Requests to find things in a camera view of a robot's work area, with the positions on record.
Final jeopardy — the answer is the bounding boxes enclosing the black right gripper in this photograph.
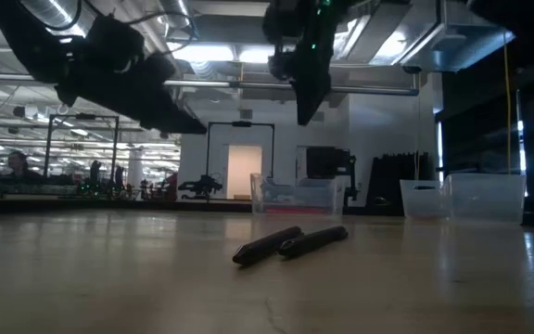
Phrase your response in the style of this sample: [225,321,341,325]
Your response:
[262,0,342,125]

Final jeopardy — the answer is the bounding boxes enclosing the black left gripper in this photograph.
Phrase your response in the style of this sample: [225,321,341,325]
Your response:
[56,53,208,135]

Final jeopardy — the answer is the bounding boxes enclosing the clear plastic bin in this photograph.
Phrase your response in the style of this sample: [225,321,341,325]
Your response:
[249,173,348,216]

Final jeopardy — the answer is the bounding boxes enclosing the black pen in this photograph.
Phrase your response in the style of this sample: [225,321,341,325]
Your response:
[232,225,304,267]
[277,225,350,260]

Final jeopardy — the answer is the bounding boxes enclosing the black equipment cart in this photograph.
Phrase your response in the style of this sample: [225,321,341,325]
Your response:
[304,146,360,205]

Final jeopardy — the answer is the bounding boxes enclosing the horizontal metal pipe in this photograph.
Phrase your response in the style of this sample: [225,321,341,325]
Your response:
[0,71,420,97]

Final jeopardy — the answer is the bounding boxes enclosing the ceiling light panel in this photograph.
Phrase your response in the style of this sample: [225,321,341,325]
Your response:
[238,45,277,65]
[169,44,235,62]

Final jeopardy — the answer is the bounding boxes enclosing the black folded panels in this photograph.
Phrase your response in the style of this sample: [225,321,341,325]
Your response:
[365,151,437,217]

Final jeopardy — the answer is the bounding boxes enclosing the metal ventilation hood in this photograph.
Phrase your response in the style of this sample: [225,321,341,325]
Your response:
[331,0,516,73]

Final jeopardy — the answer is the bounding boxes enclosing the small white plastic bin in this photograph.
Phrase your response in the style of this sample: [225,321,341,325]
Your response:
[399,179,451,219]

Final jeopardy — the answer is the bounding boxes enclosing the person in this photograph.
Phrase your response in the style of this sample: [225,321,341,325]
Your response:
[0,150,45,185]

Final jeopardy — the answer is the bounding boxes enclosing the large white plastic bin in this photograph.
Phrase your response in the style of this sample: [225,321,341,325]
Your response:
[442,173,527,225]

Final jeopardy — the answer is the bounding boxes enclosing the black frame stand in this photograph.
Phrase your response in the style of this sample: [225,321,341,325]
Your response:
[44,113,121,182]
[205,121,276,177]

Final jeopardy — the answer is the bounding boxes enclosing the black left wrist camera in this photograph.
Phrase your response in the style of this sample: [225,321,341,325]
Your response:
[83,16,146,74]

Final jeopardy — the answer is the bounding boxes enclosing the round spiral ventilation duct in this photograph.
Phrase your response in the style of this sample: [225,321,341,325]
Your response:
[158,0,198,38]

